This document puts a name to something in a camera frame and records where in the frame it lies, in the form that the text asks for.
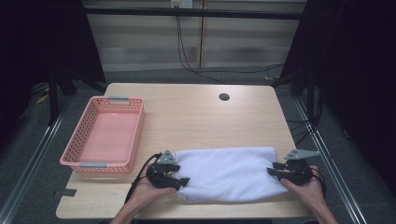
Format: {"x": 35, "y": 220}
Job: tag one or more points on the pink perforated plastic basket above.
{"x": 107, "y": 137}

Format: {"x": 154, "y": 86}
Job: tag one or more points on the black metal stand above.
{"x": 53, "y": 99}

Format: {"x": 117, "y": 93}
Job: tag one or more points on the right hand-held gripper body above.
{"x": 295, "y": 172}

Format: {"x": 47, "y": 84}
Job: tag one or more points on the white wall outlet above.
{"x": 182, "y": 3}

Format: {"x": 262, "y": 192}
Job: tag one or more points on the person's right hand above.
{"x": 308, "y": 194}

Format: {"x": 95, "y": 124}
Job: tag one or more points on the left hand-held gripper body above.
{"x": 160, "y": 175}

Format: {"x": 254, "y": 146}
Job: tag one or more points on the black curtain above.
{"x": 358, "y": 77}
{"x": 37, "y": 46}

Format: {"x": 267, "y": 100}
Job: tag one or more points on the black tape piece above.
{"x": 69, "y": 192}

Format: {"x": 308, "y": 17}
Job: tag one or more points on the person's left hand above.
{"x": 148, "y": 194}

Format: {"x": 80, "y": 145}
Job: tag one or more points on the black round table grommet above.
{"x": 224, "y": 96}

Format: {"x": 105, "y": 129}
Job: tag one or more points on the yellow floor object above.
{"x": 42, "y": 99}

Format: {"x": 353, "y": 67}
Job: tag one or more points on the light blue towel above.
{"x": 230, "y": 174}

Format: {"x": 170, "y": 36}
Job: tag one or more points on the silver floor rail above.
{"x": 330, "y": 155}
{"x": 34, "y": 155}

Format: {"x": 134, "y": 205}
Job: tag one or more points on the black horizontal metal bar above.
{"x": 186, "y": 12}

